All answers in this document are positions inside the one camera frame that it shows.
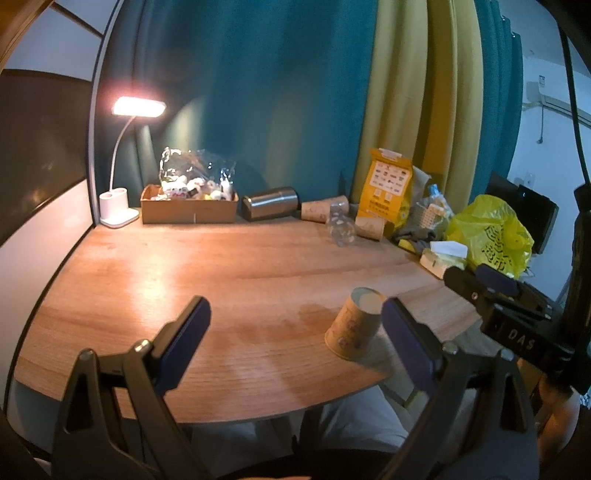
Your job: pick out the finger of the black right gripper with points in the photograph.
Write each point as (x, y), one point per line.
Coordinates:
(523, 293)
(465, 284)

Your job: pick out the teal curtain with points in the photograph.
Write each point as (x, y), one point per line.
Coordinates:
(278, 87)

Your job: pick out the white plastic basket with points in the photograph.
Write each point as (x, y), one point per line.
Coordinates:
(432, 217)

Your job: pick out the yellow paper bag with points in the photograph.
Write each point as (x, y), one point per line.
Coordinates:
(387, 191)

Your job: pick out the yellow-green plastic bag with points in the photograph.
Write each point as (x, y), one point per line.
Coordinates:
(490, 229)

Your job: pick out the cartoon-printed paper cup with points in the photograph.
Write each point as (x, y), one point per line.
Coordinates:
(354, 328)

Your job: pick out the grey cloth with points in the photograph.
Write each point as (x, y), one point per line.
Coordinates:
(420, 237)

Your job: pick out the brown cardboard box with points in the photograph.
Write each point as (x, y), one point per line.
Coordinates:
(185, 211)

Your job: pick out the tissue pack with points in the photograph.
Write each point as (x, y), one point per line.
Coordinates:
(439, 256)

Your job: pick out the clear plastic bottle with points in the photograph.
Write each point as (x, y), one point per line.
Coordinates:
(341, 228)

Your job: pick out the paper cup by yellow bag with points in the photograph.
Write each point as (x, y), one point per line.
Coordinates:
(370, 227)

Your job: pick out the yellow sponge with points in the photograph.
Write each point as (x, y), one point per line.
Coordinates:
(407, 245)

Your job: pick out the black monitor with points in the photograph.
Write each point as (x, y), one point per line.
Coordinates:
(536, 212)

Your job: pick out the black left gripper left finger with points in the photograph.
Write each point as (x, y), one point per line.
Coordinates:
(88, 440)

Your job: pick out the stainless steel tumbler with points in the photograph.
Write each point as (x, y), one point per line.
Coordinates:
(270, 204)

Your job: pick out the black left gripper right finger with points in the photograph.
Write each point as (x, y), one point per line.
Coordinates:
(500, 441)

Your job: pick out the white desk lamp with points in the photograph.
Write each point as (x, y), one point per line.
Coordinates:
(116, 203)

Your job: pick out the paper cup lying left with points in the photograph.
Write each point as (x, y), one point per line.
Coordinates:
(316, 211)

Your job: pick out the paper cup behind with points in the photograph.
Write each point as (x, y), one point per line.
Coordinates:
(339, 205)

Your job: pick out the yellow-green curtain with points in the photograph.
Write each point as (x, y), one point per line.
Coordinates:
(426, 90)

